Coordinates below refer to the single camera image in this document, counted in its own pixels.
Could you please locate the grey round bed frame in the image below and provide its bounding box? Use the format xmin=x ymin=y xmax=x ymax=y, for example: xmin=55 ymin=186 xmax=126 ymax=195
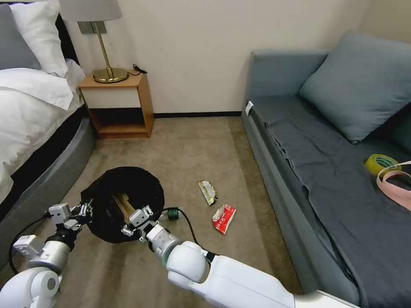
xmin=0 ymin=105 xmax=98 ymax=271

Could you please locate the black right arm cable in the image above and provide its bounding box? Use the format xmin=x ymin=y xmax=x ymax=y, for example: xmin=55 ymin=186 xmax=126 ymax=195
xmin=173 ymin=208 xmax=216 ymax=261

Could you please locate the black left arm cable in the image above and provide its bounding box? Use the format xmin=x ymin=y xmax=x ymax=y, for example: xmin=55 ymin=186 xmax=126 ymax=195
xmin=8 ymin=214 xmax=54 ymax=274

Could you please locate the dark grey sofa sheet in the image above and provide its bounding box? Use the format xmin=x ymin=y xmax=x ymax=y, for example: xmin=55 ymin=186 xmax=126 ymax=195
xmin=249 ymin=95 xmax=411 ymax=291

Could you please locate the white robot front shell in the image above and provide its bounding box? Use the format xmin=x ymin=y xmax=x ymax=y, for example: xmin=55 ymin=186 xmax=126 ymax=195
xmin=290 ymin=288 xmax=360 ymax=308

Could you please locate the green gold snack wrapper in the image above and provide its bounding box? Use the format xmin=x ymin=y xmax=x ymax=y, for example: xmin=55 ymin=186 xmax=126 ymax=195
xmin=197 ymin=180 xmax=219 ymax=206

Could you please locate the red white crumpled package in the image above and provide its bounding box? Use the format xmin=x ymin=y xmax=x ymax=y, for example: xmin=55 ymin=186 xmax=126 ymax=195
xmin=211 ymin=203 xmax=237 ymax=236

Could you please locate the blue grey sofa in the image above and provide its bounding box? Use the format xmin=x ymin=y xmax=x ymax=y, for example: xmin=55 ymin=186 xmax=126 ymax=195
xmin=241 ymin=48 xmax=411 ymax=307

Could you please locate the pink strap loop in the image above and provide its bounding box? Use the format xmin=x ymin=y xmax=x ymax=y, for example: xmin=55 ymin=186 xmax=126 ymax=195
xmin=376 ymin=163 xmax=411 ymax=211

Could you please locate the brass lamp with grey shade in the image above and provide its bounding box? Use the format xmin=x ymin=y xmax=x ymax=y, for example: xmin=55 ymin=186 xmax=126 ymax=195
xmin=58 ymin=0 xmax=129 ymax=84

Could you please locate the blue grey cushion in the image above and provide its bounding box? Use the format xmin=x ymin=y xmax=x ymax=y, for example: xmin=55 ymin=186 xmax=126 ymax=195
xmin=299 ymin=31 xmax=411 ymax=145

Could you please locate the large white pillow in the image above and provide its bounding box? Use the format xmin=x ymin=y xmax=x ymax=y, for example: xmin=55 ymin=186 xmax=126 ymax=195
xmin=9 ymin=0 xmax=70 ymax=78

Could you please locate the white duvet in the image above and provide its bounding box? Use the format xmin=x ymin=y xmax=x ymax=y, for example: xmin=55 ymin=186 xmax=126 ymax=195
xmin=0 ymin=67 xmax=86 ymax=203

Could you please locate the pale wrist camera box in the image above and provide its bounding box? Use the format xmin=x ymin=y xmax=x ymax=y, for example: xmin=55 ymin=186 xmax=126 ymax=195
xmin=48 ymin=203 xmax=72 ymax=225
xmin=128 ymin=209 xmax=151 ymax=229

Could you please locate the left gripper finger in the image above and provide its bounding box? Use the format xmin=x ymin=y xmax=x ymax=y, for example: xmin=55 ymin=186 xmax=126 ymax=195
xmin=70 ymin=199 xmax=94 ymax=215
xmin=66 ymin=213 xmax=94 ymax=230

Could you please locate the black headboard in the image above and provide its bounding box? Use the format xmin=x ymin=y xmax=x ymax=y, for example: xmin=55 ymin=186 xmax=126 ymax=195
xmin=55 ymin=12 xmax=81 ymax=66

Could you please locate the yellow tape roll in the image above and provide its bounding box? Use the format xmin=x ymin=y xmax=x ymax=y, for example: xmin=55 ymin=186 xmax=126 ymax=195
xmin=364 ymin=154 xmax=402 ymax=177

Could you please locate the black round trash bin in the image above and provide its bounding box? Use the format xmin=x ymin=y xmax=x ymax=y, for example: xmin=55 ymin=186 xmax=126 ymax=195
xmin=80 ymin=166 xmax=166 ymax=244

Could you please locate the tan wooden scrap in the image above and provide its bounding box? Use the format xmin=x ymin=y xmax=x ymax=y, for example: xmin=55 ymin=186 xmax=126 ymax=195
xmin=111 ymin=192 xmax=137 ymax=222

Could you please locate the small bottle with green label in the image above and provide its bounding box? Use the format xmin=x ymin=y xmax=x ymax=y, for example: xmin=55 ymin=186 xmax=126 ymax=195
xmin=159 ymin=207 xmax=183 ymax=222

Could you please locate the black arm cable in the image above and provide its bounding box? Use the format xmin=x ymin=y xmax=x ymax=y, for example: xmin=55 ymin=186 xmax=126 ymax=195
xmin=173 ymin=208 xmax=216 ymax=261
xmin=8 ymin=214 xmax=54 ymax=274

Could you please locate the grey pillow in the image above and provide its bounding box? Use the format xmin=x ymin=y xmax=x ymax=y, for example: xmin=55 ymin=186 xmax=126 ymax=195
xmin=0 ymin=4 xmax=42 ymax=71

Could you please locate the wooden nightstand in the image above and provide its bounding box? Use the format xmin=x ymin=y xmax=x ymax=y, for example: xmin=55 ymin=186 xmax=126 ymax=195
xmin=77 ymin=73 xmax=155 ymax=140

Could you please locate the thin black cable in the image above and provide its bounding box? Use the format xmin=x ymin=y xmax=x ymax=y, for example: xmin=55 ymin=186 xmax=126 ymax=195
xmin=127 ymin=64 xmax=148 ymax=77

